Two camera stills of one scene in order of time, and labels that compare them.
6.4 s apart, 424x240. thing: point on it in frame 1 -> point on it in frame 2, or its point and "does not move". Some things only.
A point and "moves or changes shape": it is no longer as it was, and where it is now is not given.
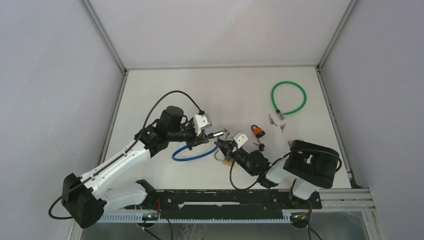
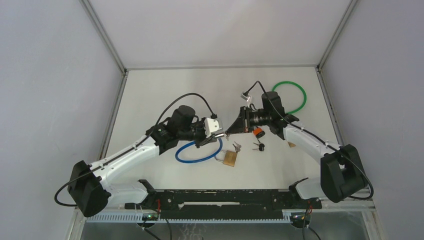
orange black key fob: [257, 131] does not move
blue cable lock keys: [227, 131] does not move
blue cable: [174, 156] moves or changes shape
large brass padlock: [226, 161] does not move
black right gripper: [228, 148] -> [242, 124]
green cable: [291, 83] does not move
